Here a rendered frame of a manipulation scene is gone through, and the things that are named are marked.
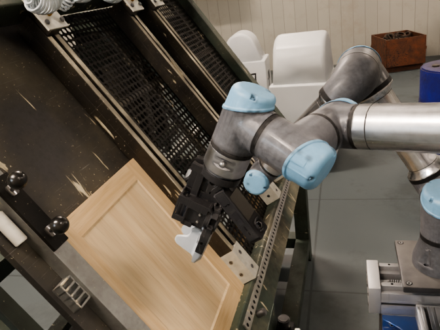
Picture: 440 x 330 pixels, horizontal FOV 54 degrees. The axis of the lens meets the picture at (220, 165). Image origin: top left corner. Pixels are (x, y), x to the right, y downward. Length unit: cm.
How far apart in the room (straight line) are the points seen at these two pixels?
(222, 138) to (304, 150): 14
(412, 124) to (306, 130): 15
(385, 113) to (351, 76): 45
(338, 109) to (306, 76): 340
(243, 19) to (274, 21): 65
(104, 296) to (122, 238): 20
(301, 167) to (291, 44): 360
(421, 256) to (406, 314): 18
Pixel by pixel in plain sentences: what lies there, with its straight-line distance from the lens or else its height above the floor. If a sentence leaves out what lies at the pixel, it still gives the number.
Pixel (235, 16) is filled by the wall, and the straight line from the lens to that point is 944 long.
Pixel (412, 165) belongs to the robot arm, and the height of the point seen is 129.
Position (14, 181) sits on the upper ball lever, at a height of 154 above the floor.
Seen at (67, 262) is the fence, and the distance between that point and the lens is 105.
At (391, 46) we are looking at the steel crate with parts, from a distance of 812.
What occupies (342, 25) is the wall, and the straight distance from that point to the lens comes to 924.
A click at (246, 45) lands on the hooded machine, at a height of 101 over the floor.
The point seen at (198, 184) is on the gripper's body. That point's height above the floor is 152.
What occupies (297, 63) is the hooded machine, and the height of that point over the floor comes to 107.
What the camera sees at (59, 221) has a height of 145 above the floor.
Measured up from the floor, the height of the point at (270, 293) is 83.
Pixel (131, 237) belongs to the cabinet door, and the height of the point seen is 123.
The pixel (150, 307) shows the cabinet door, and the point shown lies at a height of 110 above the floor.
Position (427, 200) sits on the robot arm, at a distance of 124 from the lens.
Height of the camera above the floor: 184
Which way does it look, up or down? 22 degrees down
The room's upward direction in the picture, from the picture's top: 9 degrees counter-clockwise
